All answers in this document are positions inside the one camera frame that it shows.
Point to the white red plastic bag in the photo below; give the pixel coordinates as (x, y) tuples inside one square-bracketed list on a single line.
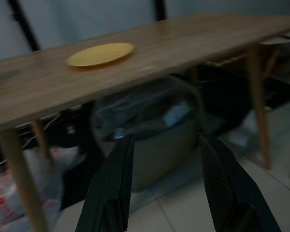
[(17, 193)]

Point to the black tripod pole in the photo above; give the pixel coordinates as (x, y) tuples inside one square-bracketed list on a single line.
[(24, 24), (160, 10)]

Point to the yellow round plate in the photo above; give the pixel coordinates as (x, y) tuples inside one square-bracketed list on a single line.
[(101, 54)]

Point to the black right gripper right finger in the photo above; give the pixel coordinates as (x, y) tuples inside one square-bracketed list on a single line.
[(232, 193)]

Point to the wooden table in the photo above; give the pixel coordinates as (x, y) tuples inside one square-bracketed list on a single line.
[(145, 60)]

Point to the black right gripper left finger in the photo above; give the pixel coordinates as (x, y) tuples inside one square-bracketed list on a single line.
[(106, 193)]

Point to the clear plastic bag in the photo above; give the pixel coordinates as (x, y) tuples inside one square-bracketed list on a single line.
[(147, 125)]

